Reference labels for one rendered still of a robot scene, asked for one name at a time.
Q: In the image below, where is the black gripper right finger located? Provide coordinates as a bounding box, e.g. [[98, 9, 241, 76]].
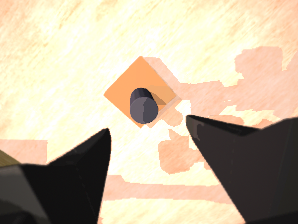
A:
[[186, 114, 298, 223]]

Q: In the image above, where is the dark grey cylinder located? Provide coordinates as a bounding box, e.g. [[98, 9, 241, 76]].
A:
[[130, 87, 158, 124]]

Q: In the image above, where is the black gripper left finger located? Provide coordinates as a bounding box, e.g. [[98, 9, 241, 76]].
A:
[[0, 128, 112, 224]]

